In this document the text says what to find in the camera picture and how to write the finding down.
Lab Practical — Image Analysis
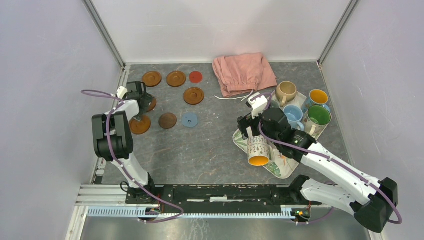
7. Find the dark brown wooden coaster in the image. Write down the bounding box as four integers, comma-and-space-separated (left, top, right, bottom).
158, 112, 177, 129

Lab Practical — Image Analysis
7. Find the light blue ceramic mug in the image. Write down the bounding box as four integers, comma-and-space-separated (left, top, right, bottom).
283, 105, 305, 131

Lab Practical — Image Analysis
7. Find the pink folded cloth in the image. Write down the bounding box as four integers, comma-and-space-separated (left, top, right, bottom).
212, 52, 277, 98

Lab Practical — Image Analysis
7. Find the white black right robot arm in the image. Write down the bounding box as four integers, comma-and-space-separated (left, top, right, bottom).
237, 108, 403, 233

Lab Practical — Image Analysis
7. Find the white drawstring cord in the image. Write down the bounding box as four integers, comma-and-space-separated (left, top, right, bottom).
214, 89, 255, 103

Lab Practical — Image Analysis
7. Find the light blue round coaster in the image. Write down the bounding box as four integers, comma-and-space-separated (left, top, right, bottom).
181, 112, 199, 128

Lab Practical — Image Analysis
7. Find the floral mug green inside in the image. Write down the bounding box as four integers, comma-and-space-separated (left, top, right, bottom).
301, 105, 332, 136

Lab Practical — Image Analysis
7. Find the floral leaf print tray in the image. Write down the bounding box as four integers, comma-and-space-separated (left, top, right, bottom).
232, 91, 328, 179

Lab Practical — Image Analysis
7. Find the white mug orange inside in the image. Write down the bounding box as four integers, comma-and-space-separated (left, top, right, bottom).
247, 135, 274, 167

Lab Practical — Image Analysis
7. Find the beige ceramic mug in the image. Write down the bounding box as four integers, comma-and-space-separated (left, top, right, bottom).
275, 81, 297, 107

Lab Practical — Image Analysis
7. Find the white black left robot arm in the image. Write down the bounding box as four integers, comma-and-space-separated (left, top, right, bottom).
81, 81, 157, 204

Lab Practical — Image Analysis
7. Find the red round coaster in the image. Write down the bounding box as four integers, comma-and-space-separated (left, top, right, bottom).
188, 71, 203, 84

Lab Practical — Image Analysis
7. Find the blue butterfly mug orange inside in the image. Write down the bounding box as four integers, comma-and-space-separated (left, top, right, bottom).
301, 89, 331, 113

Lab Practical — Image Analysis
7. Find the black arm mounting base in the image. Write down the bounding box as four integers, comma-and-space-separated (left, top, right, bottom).
120, 175, 311, 215

